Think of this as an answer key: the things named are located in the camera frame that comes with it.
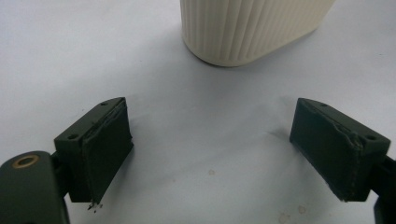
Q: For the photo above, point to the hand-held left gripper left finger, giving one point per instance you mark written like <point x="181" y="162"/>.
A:
<point x="99" y="155"/>

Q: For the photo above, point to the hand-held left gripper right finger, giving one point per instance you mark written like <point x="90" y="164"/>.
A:
<point x="336" y="149"/>

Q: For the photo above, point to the cream ribbed pump bottle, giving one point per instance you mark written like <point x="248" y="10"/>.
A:
<point x="249" y="28"/>

